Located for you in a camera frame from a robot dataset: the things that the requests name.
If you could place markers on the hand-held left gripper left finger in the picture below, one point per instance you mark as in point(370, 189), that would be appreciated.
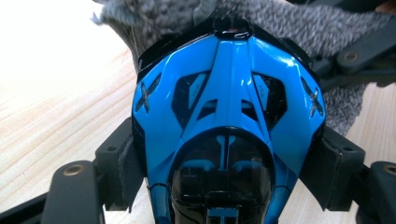
point(118, 174)

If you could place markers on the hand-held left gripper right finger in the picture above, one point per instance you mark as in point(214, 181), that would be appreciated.
point(339, 174)

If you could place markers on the grey fuzzy sock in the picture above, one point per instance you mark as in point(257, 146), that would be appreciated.
point(311, 28)

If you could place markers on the blue and black toy car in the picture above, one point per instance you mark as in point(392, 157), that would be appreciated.
point(230, 93)

